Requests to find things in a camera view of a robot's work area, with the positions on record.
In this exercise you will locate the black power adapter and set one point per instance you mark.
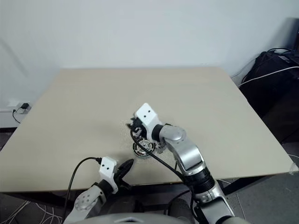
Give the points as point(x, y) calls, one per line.
point(24, 106)

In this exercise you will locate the clear plastic corner guard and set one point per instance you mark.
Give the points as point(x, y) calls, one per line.
point(294, 168)

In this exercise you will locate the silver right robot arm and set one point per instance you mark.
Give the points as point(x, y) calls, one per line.
point(187, 154)

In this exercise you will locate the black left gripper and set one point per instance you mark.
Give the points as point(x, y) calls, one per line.
point(119, 181)

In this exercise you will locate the spoked motor rotor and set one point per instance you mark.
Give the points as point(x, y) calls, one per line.
point(149, 145)

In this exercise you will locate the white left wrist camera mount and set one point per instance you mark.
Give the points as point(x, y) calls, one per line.
point(107, 166)

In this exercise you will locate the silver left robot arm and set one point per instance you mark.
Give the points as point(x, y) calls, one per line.
point(85, 201)

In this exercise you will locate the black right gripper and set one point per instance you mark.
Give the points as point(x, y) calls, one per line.
point(144, 131)

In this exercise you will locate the grey robot torso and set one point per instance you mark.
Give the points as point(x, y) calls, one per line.
point(128, 220)

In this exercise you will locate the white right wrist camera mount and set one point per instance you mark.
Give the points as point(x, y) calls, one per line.
point(146, 112)

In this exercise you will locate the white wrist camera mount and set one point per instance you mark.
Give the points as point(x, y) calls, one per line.
point(107, 166)
point(146, 112)

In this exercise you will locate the white wall power socket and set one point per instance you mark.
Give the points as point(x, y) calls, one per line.
point(12, 102)

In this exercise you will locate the black table frame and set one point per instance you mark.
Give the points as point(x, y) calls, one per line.
point(46, 200)

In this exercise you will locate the large black bag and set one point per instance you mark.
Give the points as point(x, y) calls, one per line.
point(275, 98)

